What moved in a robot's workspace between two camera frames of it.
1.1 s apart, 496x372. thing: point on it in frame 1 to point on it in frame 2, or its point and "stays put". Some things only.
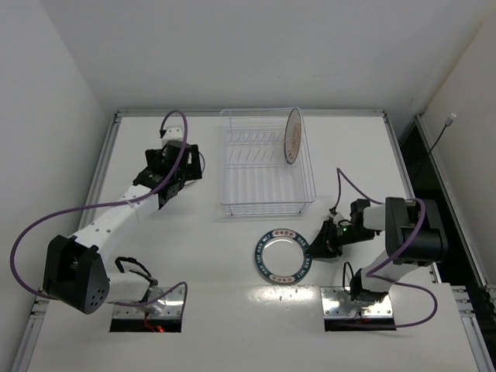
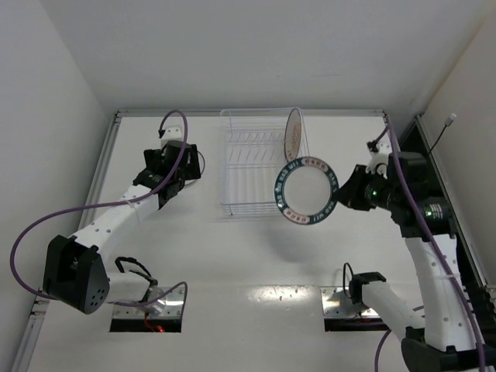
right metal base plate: [336, 302] stays put
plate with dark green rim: [283, 256] to [306, 190]
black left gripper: [192, 163] stays put
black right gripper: [331, 238] to [352, 188]
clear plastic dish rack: [255, 176] stays put
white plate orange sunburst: [292, 137] stays put
